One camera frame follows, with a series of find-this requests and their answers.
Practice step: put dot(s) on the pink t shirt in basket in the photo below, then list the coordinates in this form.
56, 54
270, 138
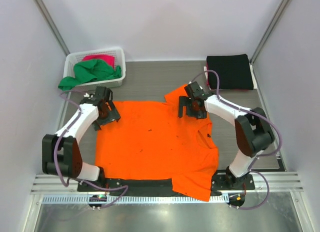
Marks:
110, 60

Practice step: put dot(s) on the green t shirt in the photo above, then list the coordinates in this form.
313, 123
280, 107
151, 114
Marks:
93, 70

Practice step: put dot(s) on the white plastic basket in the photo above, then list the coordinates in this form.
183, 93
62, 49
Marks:
119, 60

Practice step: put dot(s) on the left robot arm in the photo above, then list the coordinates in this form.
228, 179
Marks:
61, 154

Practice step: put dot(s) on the right aluminium frame post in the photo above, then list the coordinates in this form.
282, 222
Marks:
281, 8

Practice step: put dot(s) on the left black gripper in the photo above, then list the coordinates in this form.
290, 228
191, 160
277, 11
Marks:
113, 114

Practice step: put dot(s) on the folded black t shirt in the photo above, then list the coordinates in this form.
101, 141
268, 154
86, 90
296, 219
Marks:
234, 72

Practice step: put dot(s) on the aluminium front rail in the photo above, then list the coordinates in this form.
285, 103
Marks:
278, 182

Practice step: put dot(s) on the aluminium frame post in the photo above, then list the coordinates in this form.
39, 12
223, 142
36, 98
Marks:
52, 26
281, 8

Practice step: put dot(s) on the left aluminium frame post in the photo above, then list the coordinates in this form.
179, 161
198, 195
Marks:
52, 26

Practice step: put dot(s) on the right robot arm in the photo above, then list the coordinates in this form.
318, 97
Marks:
253, 132

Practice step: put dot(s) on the white slotted cable duct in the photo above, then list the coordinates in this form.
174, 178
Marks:
98, 198

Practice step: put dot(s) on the folded pink t shirt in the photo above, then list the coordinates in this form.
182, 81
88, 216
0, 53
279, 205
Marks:
205, 68

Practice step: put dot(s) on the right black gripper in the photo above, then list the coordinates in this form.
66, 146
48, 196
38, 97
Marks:
184, 100

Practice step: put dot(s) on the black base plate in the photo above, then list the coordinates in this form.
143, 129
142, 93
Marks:
164, 188

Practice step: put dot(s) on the orange t shirt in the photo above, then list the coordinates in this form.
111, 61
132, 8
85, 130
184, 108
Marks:
151, 142

